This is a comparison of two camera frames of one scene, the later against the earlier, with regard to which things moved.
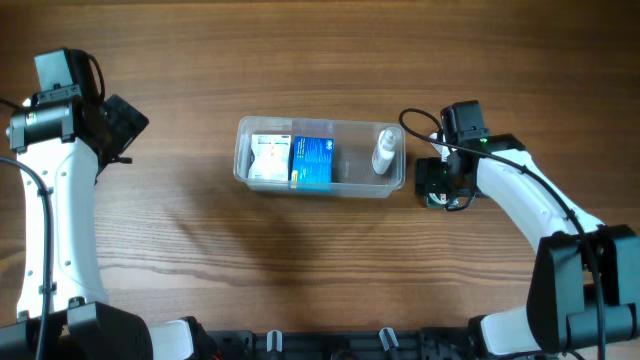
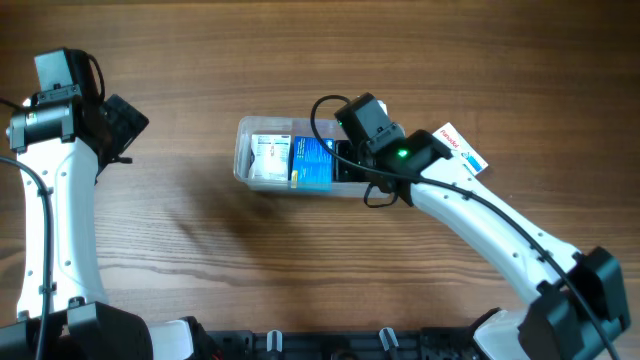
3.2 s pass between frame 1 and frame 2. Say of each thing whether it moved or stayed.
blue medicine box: stayed
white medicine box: stayed
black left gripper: stayed
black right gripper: moved
